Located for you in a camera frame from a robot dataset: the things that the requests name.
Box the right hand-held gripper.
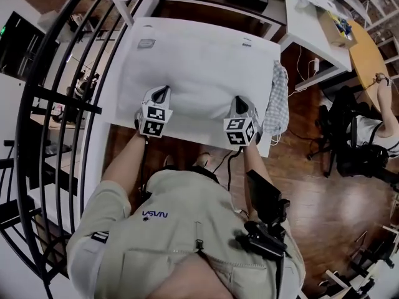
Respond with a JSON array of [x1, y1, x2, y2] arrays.
[[223, 95, 264, 146]]

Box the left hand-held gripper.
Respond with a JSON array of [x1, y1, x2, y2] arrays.
[[134, 85, 173, 139]]

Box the grey checked pillowcase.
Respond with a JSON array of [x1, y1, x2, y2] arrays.
[[261, 60, 291, 136]]

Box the white pillow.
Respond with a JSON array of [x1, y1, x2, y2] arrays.
[[117, 23, 277, 121]]

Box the person's left forearm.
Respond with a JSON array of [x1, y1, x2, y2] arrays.
[[101, 134, 147, 196]]

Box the person's right forearm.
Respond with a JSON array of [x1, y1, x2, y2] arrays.
[[241, 145, 266, 211]]

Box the white and black machine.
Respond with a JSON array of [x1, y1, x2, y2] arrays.
[[67, 73, 100, 101]]

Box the person's black trousers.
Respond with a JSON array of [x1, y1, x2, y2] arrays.
[[161, 165, 219, 183]]

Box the black clip-mounted device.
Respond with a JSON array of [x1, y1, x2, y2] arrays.
[[235, 169, 292, 260]]

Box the black metal railing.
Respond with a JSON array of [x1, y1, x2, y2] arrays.
[[0, 0, 147, 299]]

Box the person's beige vest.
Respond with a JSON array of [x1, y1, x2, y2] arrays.
[[65, 169, 306, 299]]

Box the black office chair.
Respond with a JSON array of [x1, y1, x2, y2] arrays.
[[308, 87, 390, 179]]

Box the white desk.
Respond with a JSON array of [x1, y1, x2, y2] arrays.
[[279, 0, 355, 92]]

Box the open cardboard box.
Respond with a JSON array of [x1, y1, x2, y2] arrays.
[[317, 9, 358, 49]]

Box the round wooden table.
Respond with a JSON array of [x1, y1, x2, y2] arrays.
[[348, 20, 390, 90]]

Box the black floor cable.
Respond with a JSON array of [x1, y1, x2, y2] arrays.
[[213, 149, 234, 174]]

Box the right hand-held gripper cable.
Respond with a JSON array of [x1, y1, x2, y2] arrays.
[[226, 146, 246, 192]]

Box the hand-held gripper cable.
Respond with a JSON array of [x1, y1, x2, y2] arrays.
[[226, 146, 246, 192], [138, 137, 152, 199]]

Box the left hand-held gripper cable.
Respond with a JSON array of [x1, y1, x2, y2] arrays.
[[138, 137, 152, 199]]

